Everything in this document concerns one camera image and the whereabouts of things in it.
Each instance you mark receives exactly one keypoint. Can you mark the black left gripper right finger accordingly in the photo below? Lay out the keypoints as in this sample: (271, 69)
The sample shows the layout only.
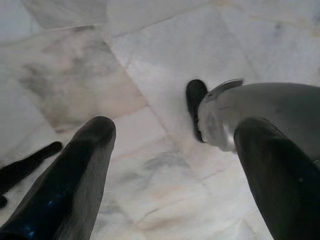
(287, 190)

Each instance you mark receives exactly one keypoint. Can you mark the marble table with red edge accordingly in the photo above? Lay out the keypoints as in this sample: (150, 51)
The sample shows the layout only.
(27, 167)

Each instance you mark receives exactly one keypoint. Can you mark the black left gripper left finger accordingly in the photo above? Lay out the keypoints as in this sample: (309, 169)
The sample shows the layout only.
(70, 180)

